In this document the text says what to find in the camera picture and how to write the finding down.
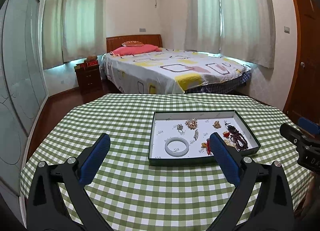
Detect small red bead ornament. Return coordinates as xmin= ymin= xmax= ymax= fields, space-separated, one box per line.
xmin=223 ymin=132 xmax=230 ymax=138

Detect green tray white lining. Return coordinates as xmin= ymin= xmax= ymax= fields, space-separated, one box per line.
xmin=148 ymin=110 xmax=261 ymax=167

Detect right white curtain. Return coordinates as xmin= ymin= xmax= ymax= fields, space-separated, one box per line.
xmin=184 ymin=0 xmax=276 ymax=69

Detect pale jade bangle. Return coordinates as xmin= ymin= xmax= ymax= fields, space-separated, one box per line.
xmin=164 ymin=137 xmax=189 ymax=157

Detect orange patterned pillow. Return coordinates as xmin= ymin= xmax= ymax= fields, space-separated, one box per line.
xmin=121 ymin=41 xmax=144 ymax=47

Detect white curtain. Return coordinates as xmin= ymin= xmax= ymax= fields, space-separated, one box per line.
xmin=42 ymin=0 xmax=105 ymax=70
xmin=184 ymin=0 xmax=276 ymax=69

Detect slim silver brooch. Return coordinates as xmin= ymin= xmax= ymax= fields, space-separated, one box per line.
xmin=194 ymin=129 xmax=199 ymax=141

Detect red knot gold charm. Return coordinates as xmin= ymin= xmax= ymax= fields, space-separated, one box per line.
xmin=201 ymin=139 xmax=213 ymax=156

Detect white pearl necklace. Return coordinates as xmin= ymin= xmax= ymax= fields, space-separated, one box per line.
xmin=223 ymin=138 xmax=238 ymax=149

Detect left white curtain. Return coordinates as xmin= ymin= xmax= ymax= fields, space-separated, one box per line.
xmin=42 ymin=0 xmax=105 ymax=70

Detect glass sliding wardrobe door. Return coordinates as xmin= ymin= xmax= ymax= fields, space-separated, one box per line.
xmin=0 ymin=0 xmax=49 ymax=196

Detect gold chain brooch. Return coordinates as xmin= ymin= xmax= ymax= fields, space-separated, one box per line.
xmin=213 ymin=120 xmax=221 ymax=129

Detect dark red bead bracelet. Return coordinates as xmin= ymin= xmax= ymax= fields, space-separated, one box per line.
xmin=229 ymin=130 xmax=249 ymax=151

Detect wall light switch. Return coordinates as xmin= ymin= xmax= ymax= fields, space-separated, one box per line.
xmin=284 ymin=26 xmax=290 ymax=33

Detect wooden headboard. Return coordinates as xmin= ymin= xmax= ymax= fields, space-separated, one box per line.
xmin=106 ymin=34 xmax=163 ymax=53

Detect pink pillow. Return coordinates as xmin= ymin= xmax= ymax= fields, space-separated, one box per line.
xmin=110 ymin=44 xmax=161 ymax=57

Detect dark wooden nightstand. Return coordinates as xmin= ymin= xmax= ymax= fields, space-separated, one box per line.
xmin=75 ymin=64 xmax=102 ymax=94

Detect green checkered tablecloth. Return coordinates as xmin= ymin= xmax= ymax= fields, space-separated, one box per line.
xmin=21 ymin=94 xmax=312 ymax=230

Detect bed with patterned sheet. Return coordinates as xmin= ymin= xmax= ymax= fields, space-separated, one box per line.
xmin=102 ymin=48 xmax=251 ymax=95

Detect red box on nightstand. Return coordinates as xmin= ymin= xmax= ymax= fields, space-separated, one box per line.
xmin=80 ymin=56 xmax=99 ymax=69

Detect black gourd pendant cord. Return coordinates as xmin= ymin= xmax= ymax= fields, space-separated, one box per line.
xmin=224 ymin=120 xmax=241 ymax=134

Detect brown wooden door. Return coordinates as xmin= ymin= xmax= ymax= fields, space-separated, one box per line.
xmin=284 ymin=0 xmax=319 ymax=123

